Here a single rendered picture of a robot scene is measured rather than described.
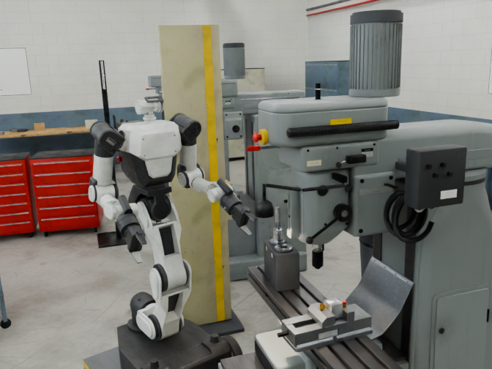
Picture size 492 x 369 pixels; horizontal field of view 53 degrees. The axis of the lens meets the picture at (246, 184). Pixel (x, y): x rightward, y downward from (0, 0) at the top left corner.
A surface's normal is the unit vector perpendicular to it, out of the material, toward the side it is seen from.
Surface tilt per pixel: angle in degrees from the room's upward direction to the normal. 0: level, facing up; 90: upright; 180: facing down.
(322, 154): 90
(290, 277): 90
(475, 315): 88
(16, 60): 90
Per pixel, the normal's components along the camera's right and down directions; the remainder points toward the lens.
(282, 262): 0.22, 0.23
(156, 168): 0.59, 0.18
